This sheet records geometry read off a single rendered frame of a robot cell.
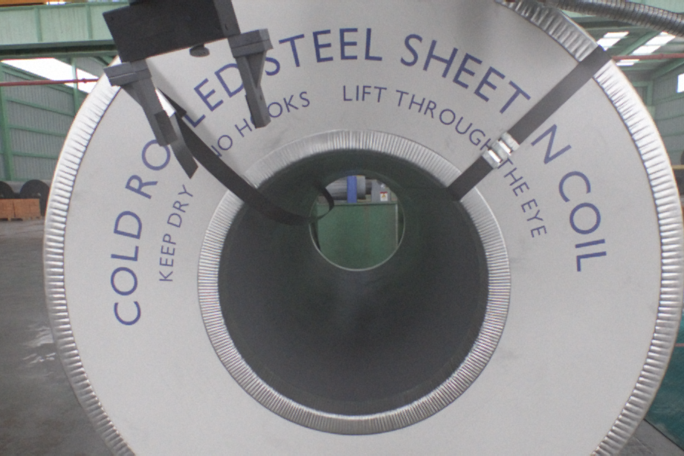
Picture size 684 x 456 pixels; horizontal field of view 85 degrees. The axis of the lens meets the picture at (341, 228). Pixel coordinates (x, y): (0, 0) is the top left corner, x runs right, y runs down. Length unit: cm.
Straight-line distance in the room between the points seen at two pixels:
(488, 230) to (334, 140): 32
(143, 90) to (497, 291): 63
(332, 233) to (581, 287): 258
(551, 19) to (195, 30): 57
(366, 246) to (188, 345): 253
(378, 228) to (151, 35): 282
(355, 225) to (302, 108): 253
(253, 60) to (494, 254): 51
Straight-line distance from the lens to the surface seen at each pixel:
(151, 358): 85
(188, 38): 48
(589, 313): 82
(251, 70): 48
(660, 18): 58
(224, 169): 68
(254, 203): 71
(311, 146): 68
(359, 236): 319
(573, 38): 80
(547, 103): 75
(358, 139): 67
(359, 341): 111
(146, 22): 50
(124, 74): 54
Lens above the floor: 96
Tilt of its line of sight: 6 degrees down
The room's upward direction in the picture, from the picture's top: 1 degrees counter-clockwise
